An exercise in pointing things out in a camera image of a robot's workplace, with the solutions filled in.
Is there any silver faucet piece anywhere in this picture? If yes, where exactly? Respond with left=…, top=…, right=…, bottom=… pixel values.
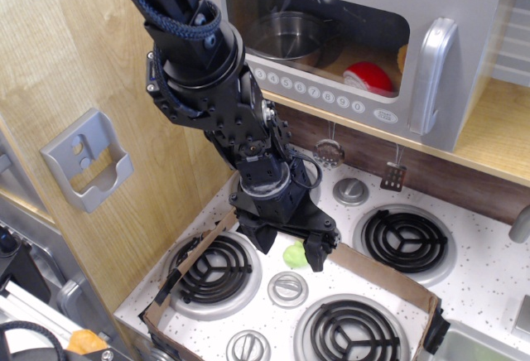
left=508, top=206, right=530, bottom=243

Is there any orange chip object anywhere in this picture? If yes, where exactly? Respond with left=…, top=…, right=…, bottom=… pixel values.
left=66, top=330, right=108, bottom=355

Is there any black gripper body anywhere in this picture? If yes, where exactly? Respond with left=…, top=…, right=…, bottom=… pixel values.
left=229, top=182, right=340, bottom=243

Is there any black braided cable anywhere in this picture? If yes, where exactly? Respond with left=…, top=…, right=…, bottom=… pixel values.
left=0, top=320, right=70, bottom=361

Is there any steel pot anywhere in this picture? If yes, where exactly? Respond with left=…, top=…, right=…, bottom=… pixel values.
left=243, top=12, right=333, bottom=66

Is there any grey oven handle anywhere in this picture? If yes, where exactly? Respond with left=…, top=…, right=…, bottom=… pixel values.
left=56, top=280, right=83, bottom=320

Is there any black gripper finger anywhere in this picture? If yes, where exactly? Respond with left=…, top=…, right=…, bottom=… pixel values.
left=238, top=215, right=277, bottom=253
left=303, top=234, right=331, bottom=272

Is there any hanging small metal spatula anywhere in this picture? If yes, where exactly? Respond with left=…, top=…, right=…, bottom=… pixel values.
left=379, top=143, right=407, bottom=192

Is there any front right black burner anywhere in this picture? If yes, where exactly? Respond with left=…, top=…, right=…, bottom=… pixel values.
left=293, top=294, right=411, bottom=361

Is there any black burner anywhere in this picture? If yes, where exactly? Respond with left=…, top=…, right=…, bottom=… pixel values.
left=293, top=294, right=411, bottom=361
left=352, top=204, right=457, bottom=286
left=170, top=232, right=263, bottom=321

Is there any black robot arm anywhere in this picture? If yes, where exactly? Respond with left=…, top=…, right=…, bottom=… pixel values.
left=132, top=0, right=340, bottom=272

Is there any back right black burner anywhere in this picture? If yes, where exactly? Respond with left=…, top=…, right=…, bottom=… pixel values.
left=352, top=204, right=457, bottom=286

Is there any silver knob middle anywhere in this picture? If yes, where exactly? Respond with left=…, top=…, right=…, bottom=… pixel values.
left=267, top=272, right=309, bottom=309

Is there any yellow toy food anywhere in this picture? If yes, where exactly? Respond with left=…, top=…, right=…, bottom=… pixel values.
left=397, top=44, right=408, bottom=74

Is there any silver knob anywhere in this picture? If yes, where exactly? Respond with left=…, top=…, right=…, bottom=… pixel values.
left=267, top=272, right=309, bottom=309
left=226, top=330, right=272, bottom=361
left=333, top=178, right=369, bottom=206

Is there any silver knob front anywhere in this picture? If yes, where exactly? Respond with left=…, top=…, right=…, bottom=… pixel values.
left=226, top=330, right=272, bottom=361

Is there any steel sink basin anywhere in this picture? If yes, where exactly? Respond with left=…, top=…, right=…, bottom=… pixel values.
left=428, top=320, right=529, bottom=361

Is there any silver toy microwave door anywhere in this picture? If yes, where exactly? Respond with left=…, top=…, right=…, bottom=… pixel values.
left=212, top=0, right=513, bottom=151

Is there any silver microwave door handle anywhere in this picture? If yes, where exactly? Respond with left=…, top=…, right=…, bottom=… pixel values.
left=408, top=17, right=457, bottom=136

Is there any grey wall holder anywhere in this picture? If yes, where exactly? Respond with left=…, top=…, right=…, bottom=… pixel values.
left=40, top=108, right=134, bottom=213

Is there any brown cardboard frame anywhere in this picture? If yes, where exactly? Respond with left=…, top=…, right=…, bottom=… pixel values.
left=140, top=209, right=450, bottom=360

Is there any green toy vegetable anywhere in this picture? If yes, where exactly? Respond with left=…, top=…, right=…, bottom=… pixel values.
left=282, top=241, right=308, bottom=269

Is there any silver knob back centre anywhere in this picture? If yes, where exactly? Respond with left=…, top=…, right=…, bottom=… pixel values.
left=333, top=178, right=369, bottom=206

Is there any red white toy food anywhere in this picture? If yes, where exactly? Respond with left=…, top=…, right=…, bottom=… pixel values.
left=343, top=61, right=394, bottom=97

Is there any front left black burner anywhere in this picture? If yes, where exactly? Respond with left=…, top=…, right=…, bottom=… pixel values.
left=170, top=232, right=263, bottom=321

